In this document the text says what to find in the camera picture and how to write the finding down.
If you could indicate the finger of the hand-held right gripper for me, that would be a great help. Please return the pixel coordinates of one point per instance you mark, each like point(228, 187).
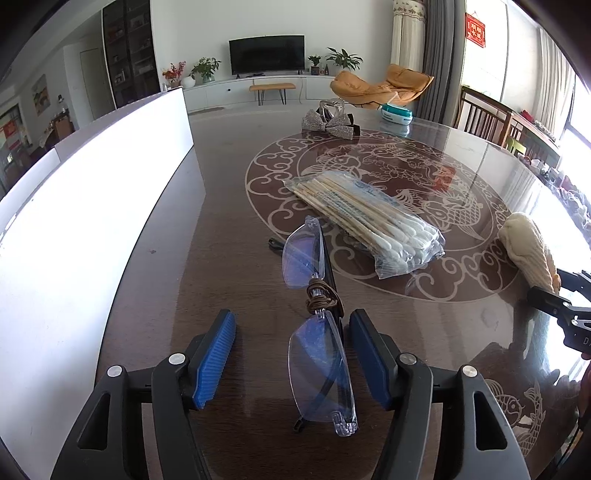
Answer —
point(577, 279)
point(549, 302)

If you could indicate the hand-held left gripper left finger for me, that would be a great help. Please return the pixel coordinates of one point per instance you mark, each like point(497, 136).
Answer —
point(214, 360)

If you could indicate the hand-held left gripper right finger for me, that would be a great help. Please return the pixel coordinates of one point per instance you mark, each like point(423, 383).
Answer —
point(371, 360)

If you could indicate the rimless blue-tinted glasses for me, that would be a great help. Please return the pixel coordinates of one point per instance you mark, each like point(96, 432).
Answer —
point(318, 364)

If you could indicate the cream knitted hat orange trim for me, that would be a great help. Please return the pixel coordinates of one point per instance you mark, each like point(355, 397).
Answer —
point(526, 244)

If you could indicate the white board wall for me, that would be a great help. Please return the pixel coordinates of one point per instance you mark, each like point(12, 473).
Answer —
point(69, 230)

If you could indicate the bag of cotton swabs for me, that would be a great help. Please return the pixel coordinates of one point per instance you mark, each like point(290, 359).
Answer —
point(369, 217)

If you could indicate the dark wooden chair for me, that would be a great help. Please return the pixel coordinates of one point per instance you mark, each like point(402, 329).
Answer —
point(489, 120)

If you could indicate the silver sequin bow tie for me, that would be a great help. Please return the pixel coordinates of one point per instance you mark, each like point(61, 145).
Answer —
point(330, 127)

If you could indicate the teal and white round device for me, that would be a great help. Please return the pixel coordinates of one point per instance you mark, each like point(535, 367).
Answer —
point(396, 113)

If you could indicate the grey curtain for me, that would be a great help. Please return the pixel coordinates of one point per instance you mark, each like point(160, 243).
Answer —
point(443, 60)

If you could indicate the clear glass ornament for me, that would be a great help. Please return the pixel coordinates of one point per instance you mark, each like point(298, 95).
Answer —
point(330, 105)

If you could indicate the white low cabinet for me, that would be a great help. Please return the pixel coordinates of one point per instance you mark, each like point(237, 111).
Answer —
point(217, 92)

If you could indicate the orange lounge chair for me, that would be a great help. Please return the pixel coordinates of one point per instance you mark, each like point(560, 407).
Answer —
point(355, 87)

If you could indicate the white round vase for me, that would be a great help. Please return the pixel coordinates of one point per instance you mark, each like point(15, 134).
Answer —
point(188, 82)

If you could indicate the wooden bench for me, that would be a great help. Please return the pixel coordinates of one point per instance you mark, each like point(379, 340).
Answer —
point(272, 86)

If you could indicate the red flowers in vase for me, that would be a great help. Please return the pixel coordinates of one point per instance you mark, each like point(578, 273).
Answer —
point(173, 73)

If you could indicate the green potted plant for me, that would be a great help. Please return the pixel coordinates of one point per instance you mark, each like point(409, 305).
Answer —
point(206, 68)

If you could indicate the cream curtain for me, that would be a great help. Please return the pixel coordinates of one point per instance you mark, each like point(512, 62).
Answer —
point(408, 37)

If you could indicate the small potted plant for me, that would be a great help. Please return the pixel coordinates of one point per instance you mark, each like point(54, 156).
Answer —
point(314, 62)

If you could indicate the red door poster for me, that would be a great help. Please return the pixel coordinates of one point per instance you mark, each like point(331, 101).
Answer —
point(11, 135)

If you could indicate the white door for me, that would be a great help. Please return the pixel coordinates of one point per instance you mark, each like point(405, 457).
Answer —
point(91, 83)

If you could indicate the large leafy potted plant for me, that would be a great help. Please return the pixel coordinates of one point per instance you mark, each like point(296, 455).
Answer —
point(344, 57)

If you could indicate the black television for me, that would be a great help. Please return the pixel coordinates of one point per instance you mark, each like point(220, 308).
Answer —
point(267, 53)

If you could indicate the dark glass display cabinet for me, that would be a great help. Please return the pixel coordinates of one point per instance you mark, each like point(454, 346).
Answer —
point(128, 55)

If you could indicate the framed painting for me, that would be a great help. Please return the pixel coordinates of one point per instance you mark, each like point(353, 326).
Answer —
point(40, 93)

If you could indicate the red wall decoration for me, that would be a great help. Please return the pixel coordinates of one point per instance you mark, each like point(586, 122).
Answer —
point(475, 30)

